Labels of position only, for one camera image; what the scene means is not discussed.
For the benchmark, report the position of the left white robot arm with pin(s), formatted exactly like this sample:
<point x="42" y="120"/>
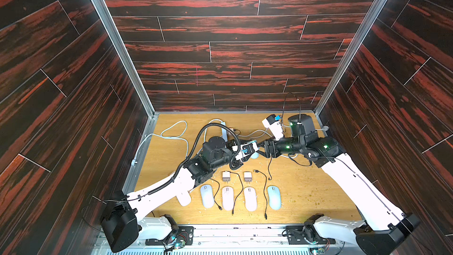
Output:
<point x="124" y="221"/>

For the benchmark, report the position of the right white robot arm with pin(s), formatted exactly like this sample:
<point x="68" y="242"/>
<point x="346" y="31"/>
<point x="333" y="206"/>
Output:
<point x="384" y="226"/>

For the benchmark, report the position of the aluminium frame left post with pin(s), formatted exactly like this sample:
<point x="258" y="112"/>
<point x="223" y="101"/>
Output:
<point x="137" y="162"/>

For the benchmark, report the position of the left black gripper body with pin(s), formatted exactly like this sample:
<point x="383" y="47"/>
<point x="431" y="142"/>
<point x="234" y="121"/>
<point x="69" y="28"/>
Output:
<point x="225" y="158"/>

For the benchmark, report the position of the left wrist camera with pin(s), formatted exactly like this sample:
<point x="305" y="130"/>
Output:
<point x="247" y="150"/>

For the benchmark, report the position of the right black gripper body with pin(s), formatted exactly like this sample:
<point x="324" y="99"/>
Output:
<point x="271" y="146"/>

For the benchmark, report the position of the white wireless mouse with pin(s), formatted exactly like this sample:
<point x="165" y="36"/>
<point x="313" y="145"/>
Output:
<point x="184" y="198"/>

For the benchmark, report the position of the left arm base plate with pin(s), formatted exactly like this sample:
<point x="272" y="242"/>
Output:
<point x="179" y="236"/>

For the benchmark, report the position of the aluminium frame right post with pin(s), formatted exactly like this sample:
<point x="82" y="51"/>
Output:
<point x="367" y="109"/>

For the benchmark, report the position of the aluminium frame post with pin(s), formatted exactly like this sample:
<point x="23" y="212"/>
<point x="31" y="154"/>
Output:
<point x="367" y="109"/>
<point x="137" y="162"/>

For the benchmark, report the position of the white power strip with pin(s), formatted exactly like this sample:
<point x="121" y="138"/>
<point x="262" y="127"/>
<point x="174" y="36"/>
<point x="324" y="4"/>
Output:
<point x="224" y="132"/>

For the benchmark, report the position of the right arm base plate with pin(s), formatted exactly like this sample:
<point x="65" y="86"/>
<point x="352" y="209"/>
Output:
<point x="305" y="233"/>

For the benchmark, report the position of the grey blue mouse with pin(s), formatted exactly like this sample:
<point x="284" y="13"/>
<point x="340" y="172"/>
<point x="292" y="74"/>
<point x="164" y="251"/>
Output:
<point x="274" y="195"/>

